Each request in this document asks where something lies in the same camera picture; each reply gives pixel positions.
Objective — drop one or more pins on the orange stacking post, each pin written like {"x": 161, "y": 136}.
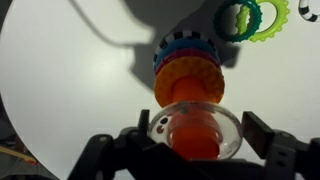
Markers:
{"x": 188, "y": 90}

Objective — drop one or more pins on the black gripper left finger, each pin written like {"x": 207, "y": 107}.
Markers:
{"x": 100, "y": 153}

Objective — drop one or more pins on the yellow stick red tip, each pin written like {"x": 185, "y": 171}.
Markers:
{"x": 16, "y": 154}

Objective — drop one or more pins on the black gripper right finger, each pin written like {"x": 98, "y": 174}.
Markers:
{"x": 290, "y": 156}

